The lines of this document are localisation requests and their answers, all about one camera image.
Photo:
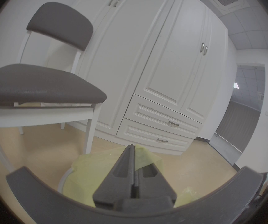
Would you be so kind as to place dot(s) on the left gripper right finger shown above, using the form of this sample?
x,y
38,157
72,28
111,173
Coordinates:
x,y
157,190

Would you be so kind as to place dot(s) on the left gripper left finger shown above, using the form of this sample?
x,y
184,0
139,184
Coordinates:
x,y
110,192

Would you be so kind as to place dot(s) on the yellow plastic bag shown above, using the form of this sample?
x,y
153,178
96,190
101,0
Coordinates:
x,y
89,171

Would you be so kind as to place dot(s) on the light grey trash bin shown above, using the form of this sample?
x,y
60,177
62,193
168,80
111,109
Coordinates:
x,y
63,180

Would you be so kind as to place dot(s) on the grey curtain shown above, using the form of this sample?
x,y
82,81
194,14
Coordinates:
x,y
238,125

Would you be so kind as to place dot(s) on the white wardrobe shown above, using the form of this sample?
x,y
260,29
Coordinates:
x,y
166,66

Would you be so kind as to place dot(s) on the grey padded white chair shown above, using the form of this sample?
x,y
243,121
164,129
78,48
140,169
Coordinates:
x,y
43,85

